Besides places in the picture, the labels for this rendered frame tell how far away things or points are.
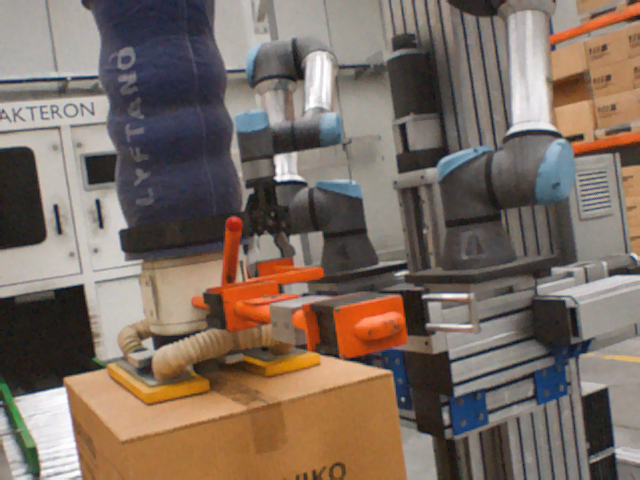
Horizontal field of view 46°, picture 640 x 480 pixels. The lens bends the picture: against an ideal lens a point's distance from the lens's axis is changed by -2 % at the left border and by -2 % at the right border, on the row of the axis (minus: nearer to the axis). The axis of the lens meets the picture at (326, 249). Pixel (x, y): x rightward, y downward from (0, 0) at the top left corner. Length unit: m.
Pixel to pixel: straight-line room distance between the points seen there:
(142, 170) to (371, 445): 0.56
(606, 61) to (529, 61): 8.12
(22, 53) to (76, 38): 0.76
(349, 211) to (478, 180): 0.51
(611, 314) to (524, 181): 0.32
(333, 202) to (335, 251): 0.12
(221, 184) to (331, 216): 0.69
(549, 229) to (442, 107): 0.40
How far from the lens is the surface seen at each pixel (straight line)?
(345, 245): 1.90
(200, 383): 1.18
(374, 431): 1.14
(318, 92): 1.85
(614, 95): 9.60
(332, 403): 1.10
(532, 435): 1.88
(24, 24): 11.11
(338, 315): 0.73
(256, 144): 1.66
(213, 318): 1.09
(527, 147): 1.47
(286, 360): 1.23
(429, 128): 1.79
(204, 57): 1.29
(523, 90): 1.53
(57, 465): 2.56
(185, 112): 1.25
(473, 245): 1.51
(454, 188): 1.51
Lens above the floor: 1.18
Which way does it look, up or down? 3 degrees down
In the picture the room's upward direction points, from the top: 8 degrees counter-clockwise
